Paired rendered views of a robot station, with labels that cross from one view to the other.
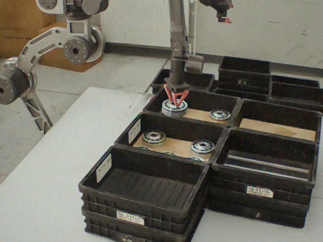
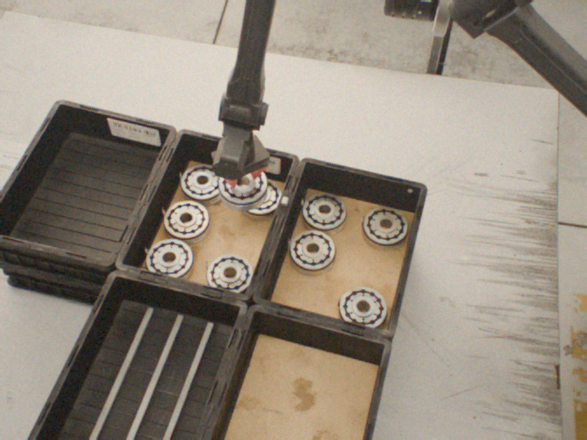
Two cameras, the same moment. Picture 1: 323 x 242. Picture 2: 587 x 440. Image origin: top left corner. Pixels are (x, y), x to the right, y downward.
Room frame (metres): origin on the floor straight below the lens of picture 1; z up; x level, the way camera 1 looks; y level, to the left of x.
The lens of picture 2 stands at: (1.69, -1.06, 2.40)
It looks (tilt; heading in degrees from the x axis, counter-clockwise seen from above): 56 degrees down; 84
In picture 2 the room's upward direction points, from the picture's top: 2 degrees clockwise
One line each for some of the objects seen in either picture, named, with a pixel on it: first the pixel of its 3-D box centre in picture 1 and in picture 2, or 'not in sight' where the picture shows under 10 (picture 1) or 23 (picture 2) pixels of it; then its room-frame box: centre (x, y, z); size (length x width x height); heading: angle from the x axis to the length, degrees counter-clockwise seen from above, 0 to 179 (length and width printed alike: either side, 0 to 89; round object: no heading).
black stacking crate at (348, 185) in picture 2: (192, 116); (341, 255); (1.89, -0.15, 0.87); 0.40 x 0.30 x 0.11; 70
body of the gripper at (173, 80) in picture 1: (176, 78); (239, 148); (1.68, -0.06, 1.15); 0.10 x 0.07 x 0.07; 25
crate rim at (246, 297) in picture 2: (172, 137); (212, 211); (1.61, -0.05, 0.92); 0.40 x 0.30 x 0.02; 70
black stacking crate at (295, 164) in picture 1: (266, 166); (148, 386); (1.47, -0.42, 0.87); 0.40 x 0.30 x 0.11; 70
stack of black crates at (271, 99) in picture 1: (293, 122); not in sight; (2.73, -0.93, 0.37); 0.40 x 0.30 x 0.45; 76
